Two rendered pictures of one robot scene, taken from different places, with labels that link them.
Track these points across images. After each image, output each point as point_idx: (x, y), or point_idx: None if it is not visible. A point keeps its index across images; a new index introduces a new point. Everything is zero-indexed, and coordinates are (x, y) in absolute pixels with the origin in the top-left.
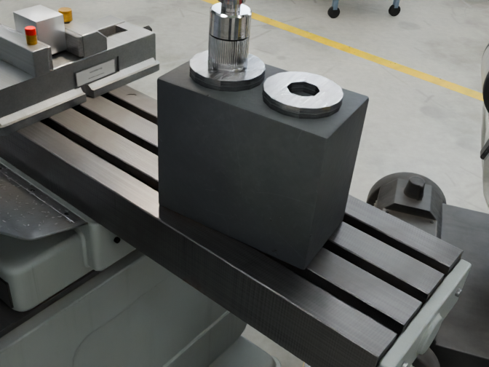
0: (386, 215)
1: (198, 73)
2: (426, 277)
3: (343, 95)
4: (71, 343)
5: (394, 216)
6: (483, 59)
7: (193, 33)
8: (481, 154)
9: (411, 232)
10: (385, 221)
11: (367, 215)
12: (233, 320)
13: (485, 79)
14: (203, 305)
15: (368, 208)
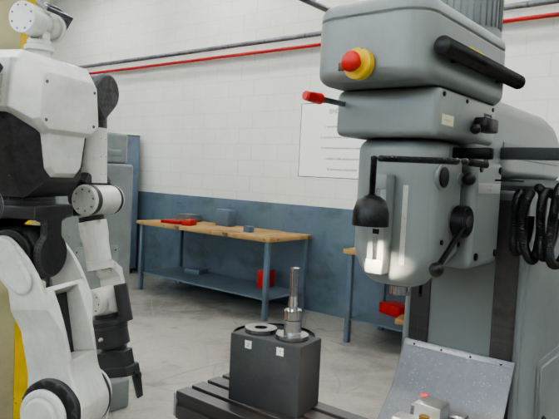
0: (205, 400)
1: (304, 331)
2: (200, 384)
3: (245, 325)
4: None
5: (200, 400)
6: (86, 411)
7: None
8: (142, 393)
9: (196, 395)
10: (206, 398)
11: (215, 400)
12: None
13: (111, 395)
14: None
15: (212, 402)
